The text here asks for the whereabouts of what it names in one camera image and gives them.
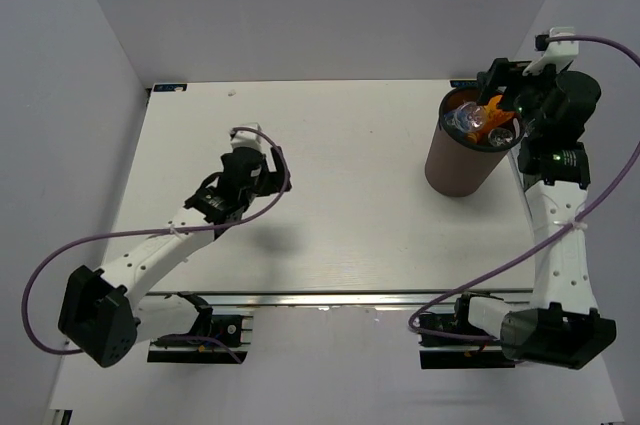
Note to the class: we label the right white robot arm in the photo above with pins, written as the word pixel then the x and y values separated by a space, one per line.
pixel 561 324

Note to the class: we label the blue label water bottle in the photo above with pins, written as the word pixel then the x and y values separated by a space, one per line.
pixel 467 118

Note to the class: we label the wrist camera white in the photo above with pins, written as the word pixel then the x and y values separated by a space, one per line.
pixel 557 48
pixel 246 139

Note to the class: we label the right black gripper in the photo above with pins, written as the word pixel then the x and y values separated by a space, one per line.
pixel 496 76

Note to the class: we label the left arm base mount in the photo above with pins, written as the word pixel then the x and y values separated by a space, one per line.
pixel 193 331

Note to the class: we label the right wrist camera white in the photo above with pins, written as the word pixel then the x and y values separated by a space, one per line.
pixel 557 48

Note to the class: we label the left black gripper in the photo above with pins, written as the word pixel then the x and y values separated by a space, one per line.
pixel 275 181

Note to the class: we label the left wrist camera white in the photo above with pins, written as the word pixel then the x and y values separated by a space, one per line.
pixel 246 139

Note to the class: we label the orange juice bottle label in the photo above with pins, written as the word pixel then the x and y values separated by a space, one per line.
pixel 495 116

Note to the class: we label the brown cylindrical bin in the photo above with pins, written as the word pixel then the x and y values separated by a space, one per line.
pixel 455 166

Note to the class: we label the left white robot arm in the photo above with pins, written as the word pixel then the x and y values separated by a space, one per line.
pixel 106 311

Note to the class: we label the clear plastic bottle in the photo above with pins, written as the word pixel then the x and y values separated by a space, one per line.
pixel 500 137

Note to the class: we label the blue label sticker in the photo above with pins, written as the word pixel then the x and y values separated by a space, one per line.
pixel 464 83
pixel 169 88

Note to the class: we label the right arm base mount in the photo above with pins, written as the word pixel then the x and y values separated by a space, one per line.
pixel 440 351

